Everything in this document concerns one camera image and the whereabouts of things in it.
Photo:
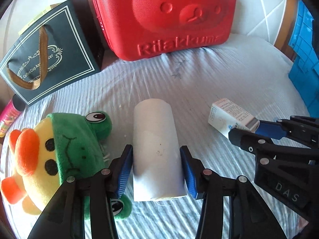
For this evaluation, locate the striped blue white bedsheet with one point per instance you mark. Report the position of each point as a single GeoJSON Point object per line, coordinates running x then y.
{"type": "Point", "coordinates": [246, 70]}

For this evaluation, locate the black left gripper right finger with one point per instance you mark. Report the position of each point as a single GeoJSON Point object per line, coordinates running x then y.
{"type": "Point", "coordinates": [249, 215]}

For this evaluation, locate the blue plastic storage crate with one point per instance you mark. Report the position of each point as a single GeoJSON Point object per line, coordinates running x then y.
{"type": "Point", "coordinates": [304, 71]}

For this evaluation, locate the white paper roll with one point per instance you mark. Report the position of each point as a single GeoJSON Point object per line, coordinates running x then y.
{"type": "Point", "coordinates": [157, 166]}

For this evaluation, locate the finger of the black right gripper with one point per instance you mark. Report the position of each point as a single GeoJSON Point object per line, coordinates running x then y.
{"type": "Point", "coordinates": [298, 128]}
{"type": "Point", "coordinates": [263, 146]}

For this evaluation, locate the yellow duck frog-hat plush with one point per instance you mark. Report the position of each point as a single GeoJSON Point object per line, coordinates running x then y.
{"type": "Point", "coordinates": [59, 146]}

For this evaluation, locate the pink can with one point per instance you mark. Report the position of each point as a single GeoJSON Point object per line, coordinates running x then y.
{"type": "Point", "coordinates": [10, 113]}

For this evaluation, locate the dark gift bag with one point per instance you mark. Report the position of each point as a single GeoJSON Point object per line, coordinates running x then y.
{"type": "Point", "coordinates": [60, 48]}

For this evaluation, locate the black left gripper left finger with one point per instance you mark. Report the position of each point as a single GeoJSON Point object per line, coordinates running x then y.
{"type": "Point", "coordinates": [63, 217]}

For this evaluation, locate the red bear suitcase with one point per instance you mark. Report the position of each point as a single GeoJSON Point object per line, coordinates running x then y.
{"type": "Point", "coordinates": [138, 29]}

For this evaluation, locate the white medicine box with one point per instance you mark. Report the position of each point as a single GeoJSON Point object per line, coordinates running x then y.
{"type": "Point", "coordinates": [226, 115]}

